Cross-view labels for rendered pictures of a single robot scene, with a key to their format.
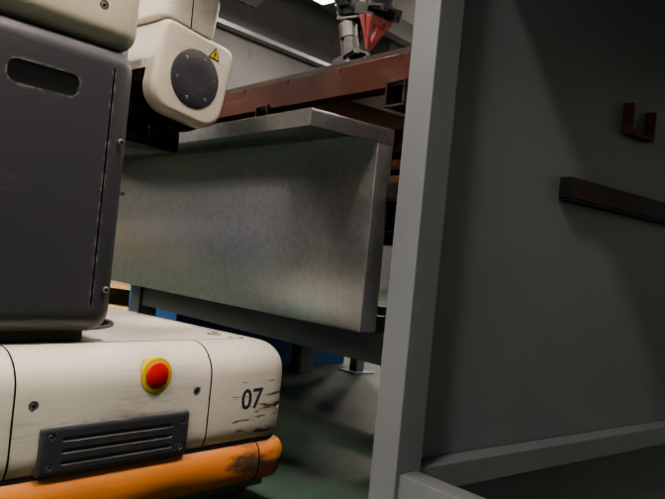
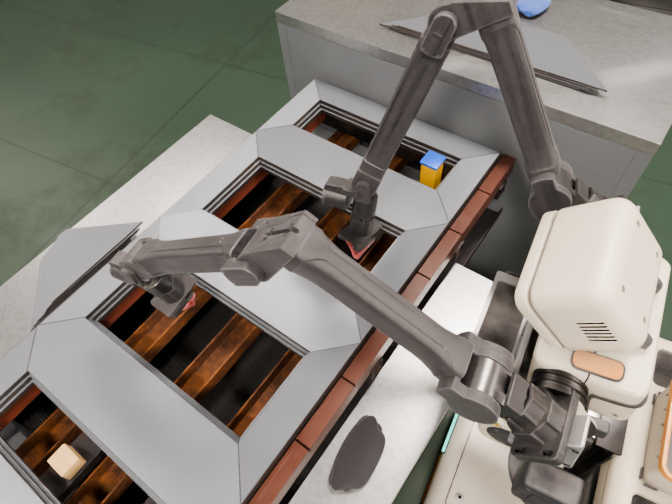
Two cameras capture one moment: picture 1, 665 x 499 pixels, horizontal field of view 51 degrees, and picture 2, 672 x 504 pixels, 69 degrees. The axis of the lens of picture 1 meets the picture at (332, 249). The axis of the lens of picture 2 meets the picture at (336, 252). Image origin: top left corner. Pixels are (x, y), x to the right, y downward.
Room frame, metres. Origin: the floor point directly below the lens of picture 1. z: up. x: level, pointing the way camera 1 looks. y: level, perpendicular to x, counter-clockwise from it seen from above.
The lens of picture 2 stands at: (1.78, 0.65, 1.98)
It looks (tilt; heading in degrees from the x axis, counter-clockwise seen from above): 55 degrees down; 262
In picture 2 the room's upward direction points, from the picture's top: 7 degrees counter-clockwise
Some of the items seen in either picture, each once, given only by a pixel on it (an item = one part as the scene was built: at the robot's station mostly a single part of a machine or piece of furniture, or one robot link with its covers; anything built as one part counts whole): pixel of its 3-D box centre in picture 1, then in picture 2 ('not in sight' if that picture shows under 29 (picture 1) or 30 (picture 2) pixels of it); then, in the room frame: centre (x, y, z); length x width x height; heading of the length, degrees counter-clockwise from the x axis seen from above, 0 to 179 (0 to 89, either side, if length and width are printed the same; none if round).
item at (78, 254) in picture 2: not in sight; (71, 260); (2.47, -0.39, 0.77); 0.45 x 0.20 x 0.04; 40
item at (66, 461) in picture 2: not in sight; (67, 461); (2.42, 0.24, 0.79); 0.06 x 0.05 x 0.04; 130
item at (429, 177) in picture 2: not in sight; (429, 183); (1.31, -0.35, 0.78); 0.05 x 0.05 x 0.19; 40
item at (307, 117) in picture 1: (181, 149); (365, 465); (1.74, 0.40, 0.66); 1.30 x 0.20 x 0.03; 40
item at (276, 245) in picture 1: (201, 229); not in sight; (1.79, 0.34, 0.47); 1.30 x 0.04 x 0.35; 40
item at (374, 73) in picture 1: (271, 99); (369, 357); (1.66, 0.18, 0.80); 1.62 x 0.04 x 0.06; 40
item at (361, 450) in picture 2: not in sight; (359, 454); (1.75, 0.38, 0.69); 0.20 x 0.10 x 0.03; 45
